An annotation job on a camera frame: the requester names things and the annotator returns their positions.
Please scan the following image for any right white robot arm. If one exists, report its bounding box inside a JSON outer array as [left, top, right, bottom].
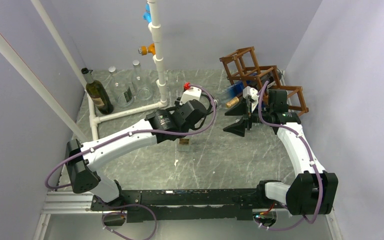
[[223, 86, 339, 216]]

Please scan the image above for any green wine bottle silver foil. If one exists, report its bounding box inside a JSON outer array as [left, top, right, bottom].
[[80, 67, 114, 115]]

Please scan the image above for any clear bottle white cap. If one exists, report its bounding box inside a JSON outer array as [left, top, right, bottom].
[[108, 66, 134, 107]]

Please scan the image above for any clear bottle green label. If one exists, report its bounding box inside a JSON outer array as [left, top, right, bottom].
[[132, 60, 153, 101]]

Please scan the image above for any brown bottle gold foil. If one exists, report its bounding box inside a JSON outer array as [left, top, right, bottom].
[[225, 75, 275, 108]]

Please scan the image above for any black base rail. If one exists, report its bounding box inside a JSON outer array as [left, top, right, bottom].
[[41, 185, 292, 229]]

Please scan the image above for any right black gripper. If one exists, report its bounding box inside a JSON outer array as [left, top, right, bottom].
[[223, 96, 273, 137]]

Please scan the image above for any rear blue square bottle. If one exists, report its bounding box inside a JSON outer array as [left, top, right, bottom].
[[214, 80, 245, 106]]

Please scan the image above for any blue pipe-mounted fitting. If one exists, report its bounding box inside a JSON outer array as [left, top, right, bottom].
[[142, 3, 152, 23]]

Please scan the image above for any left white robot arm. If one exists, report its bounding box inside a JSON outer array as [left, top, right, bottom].
[[65, 99, 209, 210]]

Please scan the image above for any white PVC pipe frame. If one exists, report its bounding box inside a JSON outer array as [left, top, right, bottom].
[[0, 0, 168, 142]]

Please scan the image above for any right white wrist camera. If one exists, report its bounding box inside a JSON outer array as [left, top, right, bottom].
[[242, 86, 259, 113]]

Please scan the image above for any brown wooden wine rack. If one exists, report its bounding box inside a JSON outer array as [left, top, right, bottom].
[[219, 46, 309, 116]]

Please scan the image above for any orange pipe-mounted fitting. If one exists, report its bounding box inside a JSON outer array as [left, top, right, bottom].
[[138, 43, 156, 56]]

